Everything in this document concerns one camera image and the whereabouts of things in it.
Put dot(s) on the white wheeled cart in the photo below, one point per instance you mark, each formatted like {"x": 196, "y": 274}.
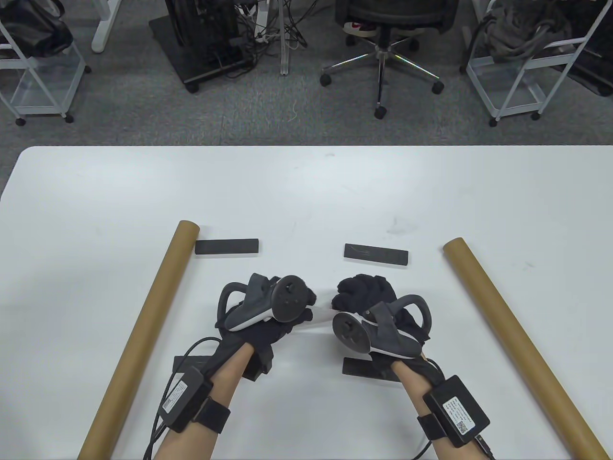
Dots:
{"x": 43, "y": 91}
{"x": 512, "y": 81}

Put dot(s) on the brown cardboard mailing tube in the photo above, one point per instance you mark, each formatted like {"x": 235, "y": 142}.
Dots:
{"x": 503, "y": 316}
{"x": 158, "y": 287}

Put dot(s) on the person's left hand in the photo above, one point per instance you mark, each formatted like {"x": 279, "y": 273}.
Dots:
{"x": 268, "y": 335}

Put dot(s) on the person's right forearm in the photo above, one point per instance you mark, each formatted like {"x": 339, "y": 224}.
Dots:
{"x": 416, "y": 388}

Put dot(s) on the colourful cartoon grid poster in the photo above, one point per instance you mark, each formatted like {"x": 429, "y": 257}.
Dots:
{"x": 323, "y": 318}

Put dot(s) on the black bag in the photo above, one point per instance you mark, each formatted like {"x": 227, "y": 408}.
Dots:
{"x": 28, "y": 28}

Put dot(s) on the person's left forearm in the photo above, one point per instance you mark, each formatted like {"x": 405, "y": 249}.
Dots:
{"x": 215, "y": 397}

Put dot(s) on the person's right hand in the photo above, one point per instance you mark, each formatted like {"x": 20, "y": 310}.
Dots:
{"x": 364, "y": 292}

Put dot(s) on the black wrist sensor box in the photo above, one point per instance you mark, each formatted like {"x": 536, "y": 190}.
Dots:
{"x": 457, "y": 412}
{"x": 184, "y": 400}

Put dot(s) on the black office chair chrome base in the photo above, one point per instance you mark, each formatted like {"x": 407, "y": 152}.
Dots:
{"x": 380, "y": 62}

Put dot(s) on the black wheeled equipment stand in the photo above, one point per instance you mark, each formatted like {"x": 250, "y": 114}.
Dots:
{"x": 201, "y": 43}

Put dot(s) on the black bar weight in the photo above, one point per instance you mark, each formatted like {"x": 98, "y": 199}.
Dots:
{"x": 191, "y": 362}
{"x": 227, "y": 247}
{"x": 376, "y": 254}
{"x": 364, "y": 369}

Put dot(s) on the grey crumpled cloth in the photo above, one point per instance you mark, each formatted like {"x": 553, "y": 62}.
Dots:
{"x": 522, "y": 28}

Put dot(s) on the white desk leg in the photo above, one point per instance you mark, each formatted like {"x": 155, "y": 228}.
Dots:
{"x": 103, "y": 28}
{"x": 285, "y": 52}

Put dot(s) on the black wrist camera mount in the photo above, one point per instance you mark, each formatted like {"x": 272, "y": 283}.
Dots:
{"x": 261, "y": 364}

